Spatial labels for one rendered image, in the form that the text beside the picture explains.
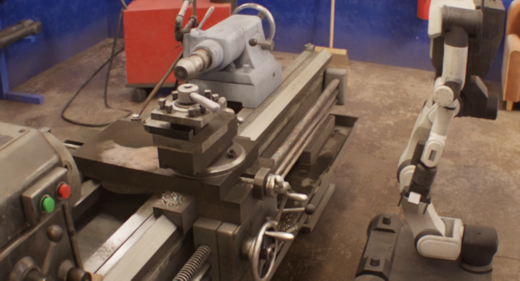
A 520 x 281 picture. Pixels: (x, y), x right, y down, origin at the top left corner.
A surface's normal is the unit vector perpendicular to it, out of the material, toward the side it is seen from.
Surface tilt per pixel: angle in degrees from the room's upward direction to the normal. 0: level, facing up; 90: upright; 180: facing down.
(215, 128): 0
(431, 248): 90
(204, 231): 90
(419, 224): 90
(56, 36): 90
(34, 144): 45
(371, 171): 0
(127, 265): 36
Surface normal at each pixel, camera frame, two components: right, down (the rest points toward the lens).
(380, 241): 0.00, -0.91
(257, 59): 0.86, -0.24
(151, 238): 0.55, -0.65
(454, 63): -0.29, 0.40
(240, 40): 0.94, 0.07
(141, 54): 0.00, 0.42
